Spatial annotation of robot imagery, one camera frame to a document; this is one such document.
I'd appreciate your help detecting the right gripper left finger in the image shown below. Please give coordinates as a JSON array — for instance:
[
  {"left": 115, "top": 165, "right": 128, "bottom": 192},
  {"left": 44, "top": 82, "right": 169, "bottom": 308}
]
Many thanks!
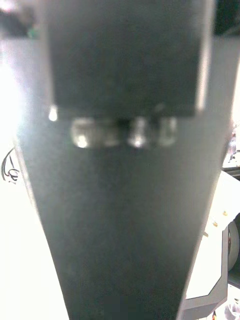
[{"left": 14, "top": 0, "right": 125, "bottom": 320}]

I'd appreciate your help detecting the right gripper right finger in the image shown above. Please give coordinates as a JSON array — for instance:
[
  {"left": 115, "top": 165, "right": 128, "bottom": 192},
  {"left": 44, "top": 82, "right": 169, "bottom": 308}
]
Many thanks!
[{"left": 123, "top": 0, "right": 237, "bottom": 320}]

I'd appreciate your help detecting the pale grey robot torso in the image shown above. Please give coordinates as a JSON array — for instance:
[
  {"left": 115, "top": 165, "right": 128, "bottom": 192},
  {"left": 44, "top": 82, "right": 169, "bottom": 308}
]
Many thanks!
[{"left": 184, "top": 219, "right": 240, "bottom": 320}]

